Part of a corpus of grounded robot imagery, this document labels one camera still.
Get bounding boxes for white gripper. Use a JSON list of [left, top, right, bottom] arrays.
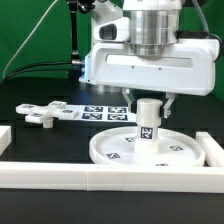
[[87, 17, 221, 118]]

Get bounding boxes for white round table top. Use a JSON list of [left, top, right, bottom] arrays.
[[89, 126, 205, 168]]

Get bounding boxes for white cross-shaped table base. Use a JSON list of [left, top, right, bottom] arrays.
[[16, 101, 79, 128]]

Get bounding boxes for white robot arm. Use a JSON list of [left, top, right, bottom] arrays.
[[80, 0, 221, 117]]

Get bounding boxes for paper sheet with markers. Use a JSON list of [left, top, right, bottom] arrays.
[[67, 105, 136, 122]]

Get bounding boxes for white right fence bar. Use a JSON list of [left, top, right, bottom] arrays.
[[196, 132, 224, 167]]

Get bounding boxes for white fence bar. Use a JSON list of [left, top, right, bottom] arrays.
[[0, 162, 224, 193], [196, 132, 224, 167]]

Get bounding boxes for white left fence block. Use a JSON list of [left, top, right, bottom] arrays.
[[0, 126, 11, 156]]

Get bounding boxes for white front fence bar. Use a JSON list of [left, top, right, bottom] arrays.
[[0, 162, 224, 193]]

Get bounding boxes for black camera stand pole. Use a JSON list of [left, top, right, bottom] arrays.
[[66, 0, 95, 66]]

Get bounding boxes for black cables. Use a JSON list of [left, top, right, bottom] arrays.
[[0, 60, 74, 85]]

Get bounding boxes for grey cable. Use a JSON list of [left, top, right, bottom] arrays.
[[1, 0, 59, 80]]

